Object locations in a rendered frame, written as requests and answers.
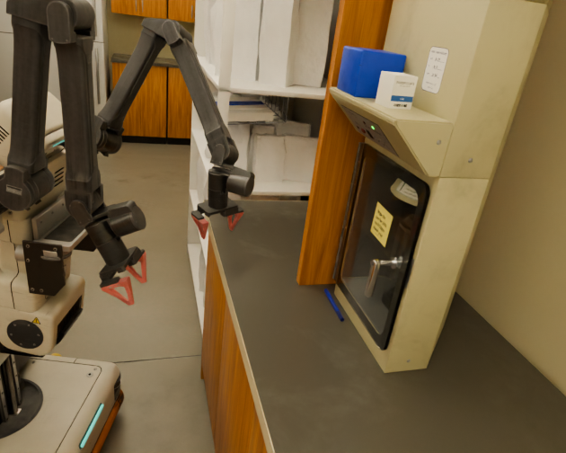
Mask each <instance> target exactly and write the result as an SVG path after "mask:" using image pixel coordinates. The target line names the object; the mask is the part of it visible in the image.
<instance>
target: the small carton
mask: <svg viewBox="0 0 566 453"><path fill-rule="evenodd" d="M417 81H418V77H417V76H414V75H408V74H404V73H397V72H387V71H381V75H380V80H379V85H378V89H377V94H376V103H377V104H380V105H382V106H384V107H386V108H388V109H403V110H410V109H411V104H412V100H413V96H414V93H415V89H416V84H417Z"/></svg>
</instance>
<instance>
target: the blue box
mask: <svg viewBox="0 0 566 453"><path fill-rule="evenodd" d="M405 61H406V56H405V55H403V54H398V53H394V52H390V51H386V50H380V49H366V48H358V47H351V46H344V48H343V53H342V59H341V64H340V74H339V80H338V85H337V88H338V89H340V90H342V91H343V92H345V93H348V94H350V95H352V96H354V97H362V98H373V99H375V98H376V94H377V89H378V85H379V80H380V75H381V71H387V72H397V73H403V70H404V65H405Z"/></svg>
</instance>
